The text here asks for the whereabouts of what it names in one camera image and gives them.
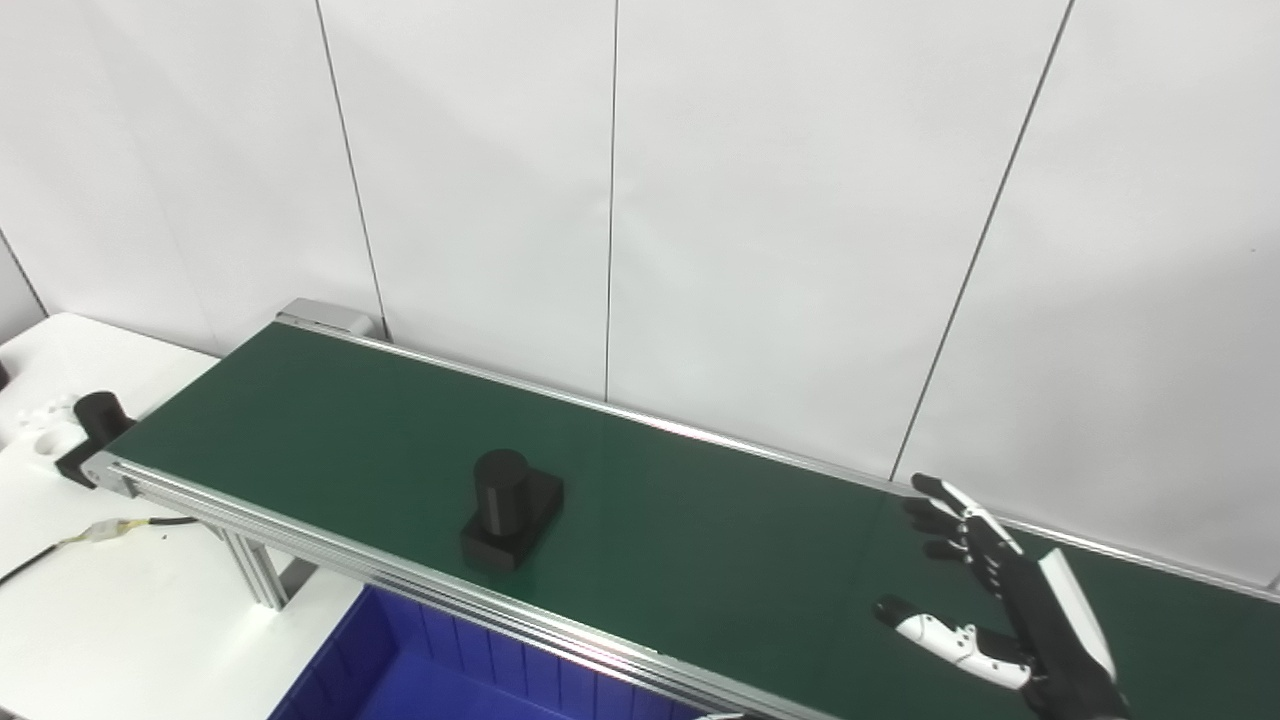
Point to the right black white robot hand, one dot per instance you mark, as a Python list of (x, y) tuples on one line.
[(1060, 640)]

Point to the black part with cylinder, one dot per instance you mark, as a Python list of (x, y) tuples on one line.
[(98, 420), (505, 505)]

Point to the blue plastic bin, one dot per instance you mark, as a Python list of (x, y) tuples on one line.
[(420, 680)]

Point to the aluminium conveyor support leg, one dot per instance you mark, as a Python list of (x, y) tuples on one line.
[(260, 575)]

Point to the white plastic part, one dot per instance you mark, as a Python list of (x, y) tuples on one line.
[(45, 430)]

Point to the green conveyor belt aluminium frame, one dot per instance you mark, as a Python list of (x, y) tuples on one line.
[(700, 540)]

